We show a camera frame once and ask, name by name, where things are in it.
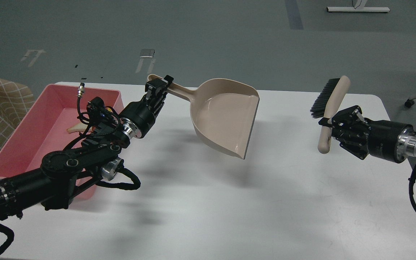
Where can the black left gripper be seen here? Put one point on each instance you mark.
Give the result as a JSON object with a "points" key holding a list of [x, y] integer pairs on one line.
{"points": [[142, 113]]}

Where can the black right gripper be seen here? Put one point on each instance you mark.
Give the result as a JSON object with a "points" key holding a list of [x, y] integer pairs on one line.
{"points": [[384, 139]]}

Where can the beige hand brush black bristles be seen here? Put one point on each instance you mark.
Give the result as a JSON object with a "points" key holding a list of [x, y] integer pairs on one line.
{"points": [[326, 106]]}

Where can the beige plastic dustpan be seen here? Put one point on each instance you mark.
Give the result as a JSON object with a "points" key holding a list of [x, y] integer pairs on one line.
{"points": [[223, 113]]}

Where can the white bread slice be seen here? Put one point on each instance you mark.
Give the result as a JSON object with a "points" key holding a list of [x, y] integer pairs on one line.
{"points": [[80, 127]]}

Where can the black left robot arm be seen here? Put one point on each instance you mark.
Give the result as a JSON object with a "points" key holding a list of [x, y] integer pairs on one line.
{"points": [[90, 159]]}

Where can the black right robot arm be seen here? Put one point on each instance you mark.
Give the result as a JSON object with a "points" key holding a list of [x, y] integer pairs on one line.
{"points": [[360, 136]]}

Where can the pink plastic bin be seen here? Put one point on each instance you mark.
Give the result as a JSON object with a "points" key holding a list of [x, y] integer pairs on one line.
{"points": [[44, 129]]}

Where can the silver floor socket plate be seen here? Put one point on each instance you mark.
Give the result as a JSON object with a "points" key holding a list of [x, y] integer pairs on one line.
{"points": [[147, 53]]}

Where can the white desk foot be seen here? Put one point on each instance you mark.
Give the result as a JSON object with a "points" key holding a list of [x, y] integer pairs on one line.
{"points": [[357, 7]]}

